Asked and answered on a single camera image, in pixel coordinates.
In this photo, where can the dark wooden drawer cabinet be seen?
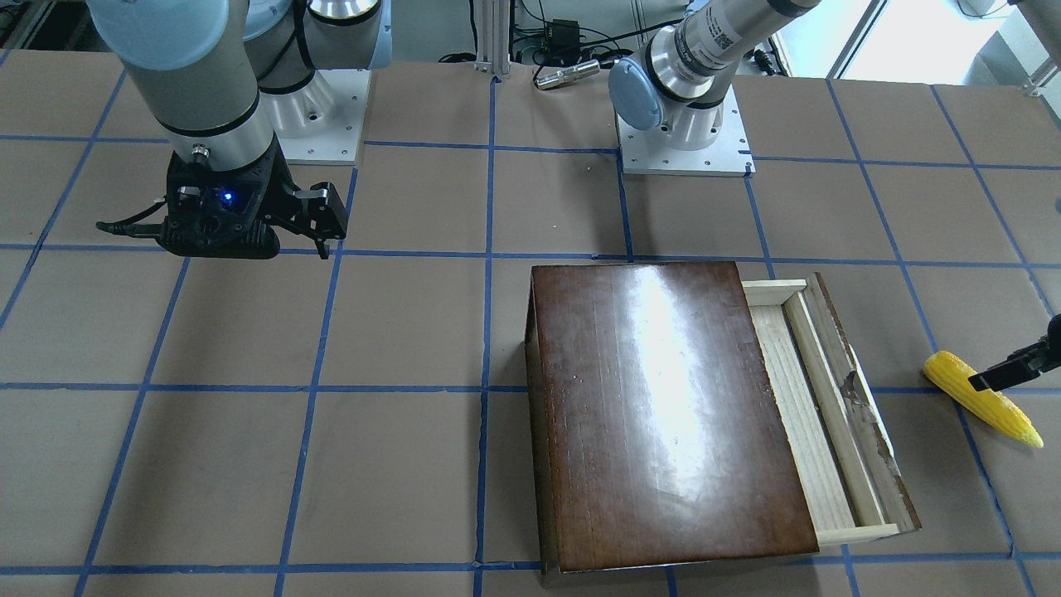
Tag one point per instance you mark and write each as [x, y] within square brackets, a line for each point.
[657, 439]

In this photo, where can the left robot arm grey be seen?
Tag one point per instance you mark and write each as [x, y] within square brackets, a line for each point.
[687, 67]

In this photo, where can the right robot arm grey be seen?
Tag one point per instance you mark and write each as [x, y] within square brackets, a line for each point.
[228, 81]

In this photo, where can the yellow corn cob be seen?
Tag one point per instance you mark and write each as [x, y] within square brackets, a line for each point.
[952, 375]

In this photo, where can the black electronics box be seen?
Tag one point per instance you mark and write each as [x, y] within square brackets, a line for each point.
[562, 41]

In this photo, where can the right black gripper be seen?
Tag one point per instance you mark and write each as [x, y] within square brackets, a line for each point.
[279, 187]

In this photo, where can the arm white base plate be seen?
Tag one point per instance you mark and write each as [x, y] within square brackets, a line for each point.
[689, 141]
[323, 122]

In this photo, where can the wooden drawer with white handle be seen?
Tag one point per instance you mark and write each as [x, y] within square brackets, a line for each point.
[839, 441]

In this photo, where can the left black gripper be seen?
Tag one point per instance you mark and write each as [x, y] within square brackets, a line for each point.
[1024, 361]

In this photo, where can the aluminium frame post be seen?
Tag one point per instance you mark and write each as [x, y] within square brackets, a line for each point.
[492, 31]

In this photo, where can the silver metal cylinder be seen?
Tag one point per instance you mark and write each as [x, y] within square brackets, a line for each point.
[567, 75]

